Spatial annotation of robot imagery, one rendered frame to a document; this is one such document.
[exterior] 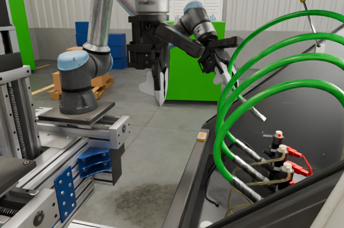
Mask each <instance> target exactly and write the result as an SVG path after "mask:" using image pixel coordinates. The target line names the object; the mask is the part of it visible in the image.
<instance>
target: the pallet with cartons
mask: <svg viewBox="0 0 344 228"><path fill-rule="evenodd" d="M82 48H83V47H72V48H69V49H66V52H68V51H74V50H82ZM53 80H54V87H55V88H54V89H52V90H51V91H49V92H48V93H51V98H52V99H53V100H59V99H60V98H61V94H62V91H61V84H60V77H59V71H58V72H55V73H53ZM106 82H107V83H106ZM113 82H114V77H112V76H109V73H108V72H107V73H106V74H105V75H103V76H99V77H96V78H93V79H91V86H92V87H95V88H93V89H92V91H93V93H94V95H95V97H96V100H97V99H98V98H99V97H100V96H101V95H102V94H103V93H104V91H105V90H106V89H107V88H108V87H109V86H110V85H111V84H112V83H113ZM105 83H106V84H105ZM98 89H99V91H98V92H97V90H98ZM56 91H59V92H56Z"/></svg>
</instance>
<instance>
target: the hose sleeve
mask: <svg viewBox="0 0 344 228"><path fill-rule="evenodd" d="M245 101H246V99H245V98H241V99H240V102H241V103H242V104H243V103H244V102H245ZM248 110H249V111H250V112H251V113H252V114H253V115H254V116H255V117H256V118H257V119H259V118H260V117H261V116H262V115H261V113H260V112H259V111H258V110H256V109H255V108H254V107H251V108H250V109H248Z"/></svg>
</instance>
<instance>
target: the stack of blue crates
mask: <svg viewBox="0 0 344 228"><path fill-rule="evenodd" d="M75 28H76V34H75V35H76V43H77V46H78V47H83V44H85V43H86V42H87V39H88V28H89V22H75ZM107 45H108V47H109V48H110V54H111V57H112V58H113V66H112V69H124V68H126V67H127V55H126V34H125V33H109V38H108V43H107Z"/></svg>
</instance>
